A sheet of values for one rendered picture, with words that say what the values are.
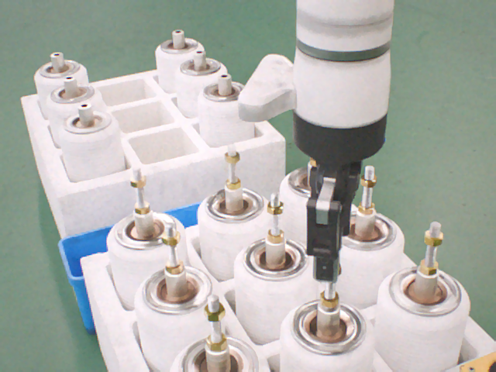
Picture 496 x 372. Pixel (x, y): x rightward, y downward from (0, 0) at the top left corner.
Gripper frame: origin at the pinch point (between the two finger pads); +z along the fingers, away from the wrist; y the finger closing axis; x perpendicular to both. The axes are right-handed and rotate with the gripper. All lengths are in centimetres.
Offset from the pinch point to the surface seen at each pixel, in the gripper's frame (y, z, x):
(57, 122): 39, 14, 53
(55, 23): 139, 36, 115
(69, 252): 21, 26, 44
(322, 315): -1.2, 7.9, 0.4
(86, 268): 9.4, 17.5, 33.1
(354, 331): -0.4, 10.1, -2.7
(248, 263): 7.2, 10.2, 10.4
